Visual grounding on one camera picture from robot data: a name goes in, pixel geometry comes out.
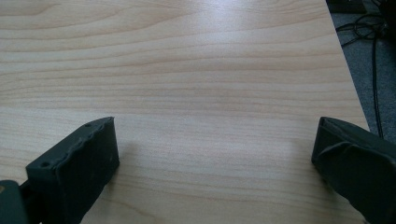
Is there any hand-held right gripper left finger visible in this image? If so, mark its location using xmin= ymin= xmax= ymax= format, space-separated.
xmin=19 ymin=116 xmax=120 ymax=224

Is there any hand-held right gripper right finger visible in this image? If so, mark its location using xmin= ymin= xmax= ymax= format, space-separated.
xmin=311 ymin=116 xmax=396 ymax=224

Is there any black flat object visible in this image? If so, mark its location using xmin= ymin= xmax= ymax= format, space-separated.
xmin=325 ymin=0 xmax=368 ymax=15

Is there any black cable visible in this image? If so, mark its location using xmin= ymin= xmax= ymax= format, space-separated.
xmin=335 ymin=12 xmax=390 ymax=139

